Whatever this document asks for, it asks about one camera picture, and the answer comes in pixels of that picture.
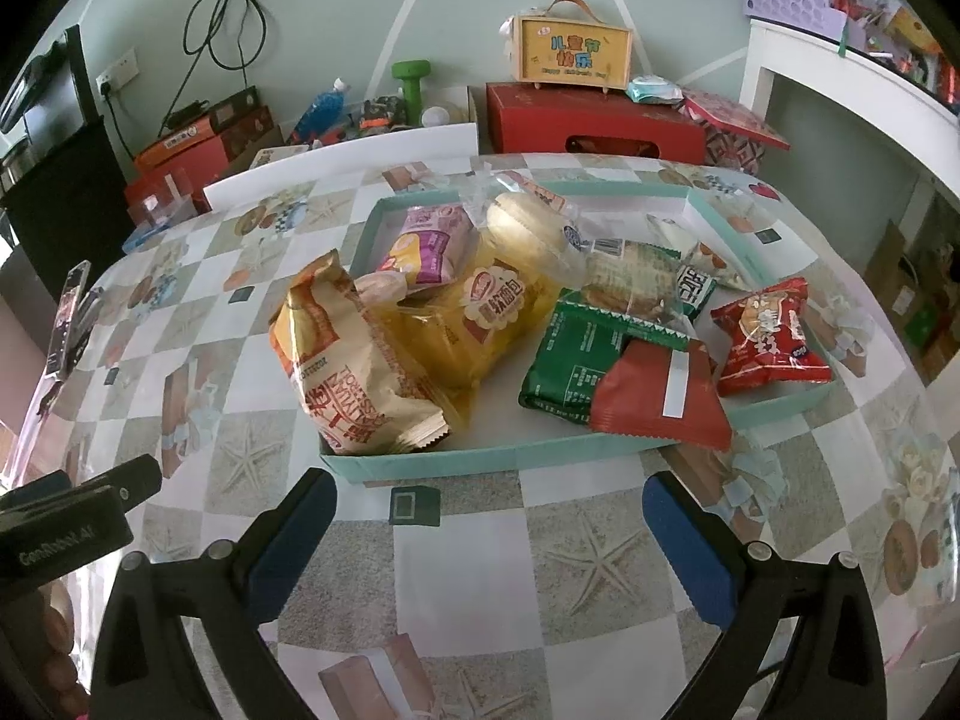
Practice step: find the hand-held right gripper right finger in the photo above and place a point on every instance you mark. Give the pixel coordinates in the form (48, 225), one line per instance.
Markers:
(690, 547)

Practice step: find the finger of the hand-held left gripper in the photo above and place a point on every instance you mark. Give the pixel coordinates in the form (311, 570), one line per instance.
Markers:
(131, 478)
(34, 491)

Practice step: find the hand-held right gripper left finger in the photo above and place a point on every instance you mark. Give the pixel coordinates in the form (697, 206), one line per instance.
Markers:
(292, 547)

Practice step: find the red packet with white label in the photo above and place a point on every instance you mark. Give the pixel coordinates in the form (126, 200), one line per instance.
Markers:
(645, 405)

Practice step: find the orange potato chips bag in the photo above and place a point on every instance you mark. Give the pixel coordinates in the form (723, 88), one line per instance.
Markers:
(337, 360)

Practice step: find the teal cardboard tray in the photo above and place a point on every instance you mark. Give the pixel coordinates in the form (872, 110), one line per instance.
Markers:
(487, 461)

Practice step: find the red cartoon snack packet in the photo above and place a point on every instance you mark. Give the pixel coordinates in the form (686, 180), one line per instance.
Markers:
(772, 345)

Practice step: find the yellow bread bag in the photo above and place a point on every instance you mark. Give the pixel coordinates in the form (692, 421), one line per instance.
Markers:
(465, 337)

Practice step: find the clear packet with green edge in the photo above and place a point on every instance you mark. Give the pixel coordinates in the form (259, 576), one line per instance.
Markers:
(630, 277)

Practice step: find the white flower print packet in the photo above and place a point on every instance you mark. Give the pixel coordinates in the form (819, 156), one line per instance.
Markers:
(686, 240)

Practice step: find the pink purple snack packet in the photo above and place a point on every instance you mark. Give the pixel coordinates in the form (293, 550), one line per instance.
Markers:
(427, 247)

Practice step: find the round bread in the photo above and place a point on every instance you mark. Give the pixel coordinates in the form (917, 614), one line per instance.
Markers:
(525, 236)

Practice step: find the person's left hand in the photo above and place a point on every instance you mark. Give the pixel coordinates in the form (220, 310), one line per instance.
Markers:
(60, 652)

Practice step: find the dark square marker tag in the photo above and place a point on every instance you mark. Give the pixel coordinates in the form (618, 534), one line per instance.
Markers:
(412, 504)
(765, 236)
(241, 295)

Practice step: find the smartphone on stand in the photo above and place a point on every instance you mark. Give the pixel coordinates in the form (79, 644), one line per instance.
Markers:
(69, 315)

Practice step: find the clear plastic box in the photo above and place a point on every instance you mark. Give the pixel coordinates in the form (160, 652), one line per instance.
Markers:
(161, 214)

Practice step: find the black cabinet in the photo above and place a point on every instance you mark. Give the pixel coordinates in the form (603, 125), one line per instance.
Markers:
(67, 202)

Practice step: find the plain red box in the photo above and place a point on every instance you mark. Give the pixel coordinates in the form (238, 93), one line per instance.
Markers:
(172, 184)

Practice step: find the stack of cardboard boxes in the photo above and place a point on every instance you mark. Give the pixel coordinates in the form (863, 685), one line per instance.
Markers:
(911, 307)

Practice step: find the orange cardboard box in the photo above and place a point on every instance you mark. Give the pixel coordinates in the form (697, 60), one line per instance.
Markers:
(180, 146)

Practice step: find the white printed box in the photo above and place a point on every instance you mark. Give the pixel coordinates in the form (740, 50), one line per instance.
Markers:
(277, 157)

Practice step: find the brown patterned box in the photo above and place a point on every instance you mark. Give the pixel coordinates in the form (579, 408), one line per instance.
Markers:
(255, 135)

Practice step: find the white foam board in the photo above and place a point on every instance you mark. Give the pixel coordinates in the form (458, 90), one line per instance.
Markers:
(337, 161)

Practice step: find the dark brown box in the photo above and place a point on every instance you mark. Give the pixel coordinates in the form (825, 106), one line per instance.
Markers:
(217, 109)

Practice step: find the black appliance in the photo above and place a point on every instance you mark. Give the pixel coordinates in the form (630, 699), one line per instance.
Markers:
(45, 82)

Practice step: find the blue plastic bottle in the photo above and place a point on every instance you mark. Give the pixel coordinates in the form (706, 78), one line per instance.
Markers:
(319, 112)

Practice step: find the red patterned box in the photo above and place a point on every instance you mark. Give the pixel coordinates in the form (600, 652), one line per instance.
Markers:
(731, 127)

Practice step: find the pile of small toys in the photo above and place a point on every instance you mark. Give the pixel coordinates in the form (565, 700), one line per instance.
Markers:
(367, 120)

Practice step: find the red gift box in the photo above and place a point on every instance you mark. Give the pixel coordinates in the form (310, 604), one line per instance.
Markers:
(570, 124)

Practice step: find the white round ball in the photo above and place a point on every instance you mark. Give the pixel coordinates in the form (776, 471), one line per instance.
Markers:
(433, 118)

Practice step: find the wet wipes packet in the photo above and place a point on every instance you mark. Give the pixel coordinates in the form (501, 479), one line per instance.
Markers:
(654, 90)

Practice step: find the green dumbbell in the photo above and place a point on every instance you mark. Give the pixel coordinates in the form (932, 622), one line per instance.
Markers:
(412, 90)

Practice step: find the white shelf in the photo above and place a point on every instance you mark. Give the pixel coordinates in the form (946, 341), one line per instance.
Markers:
(825, 60)

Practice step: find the yellow wooden carry box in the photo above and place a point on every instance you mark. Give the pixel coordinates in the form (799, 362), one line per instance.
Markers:
(570, 52)

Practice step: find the pile of colourful stationery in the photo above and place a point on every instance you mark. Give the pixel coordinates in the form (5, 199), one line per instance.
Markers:
(900, 22)

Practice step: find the white wall socket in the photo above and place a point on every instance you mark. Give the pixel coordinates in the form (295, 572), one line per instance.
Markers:
(118, 71)

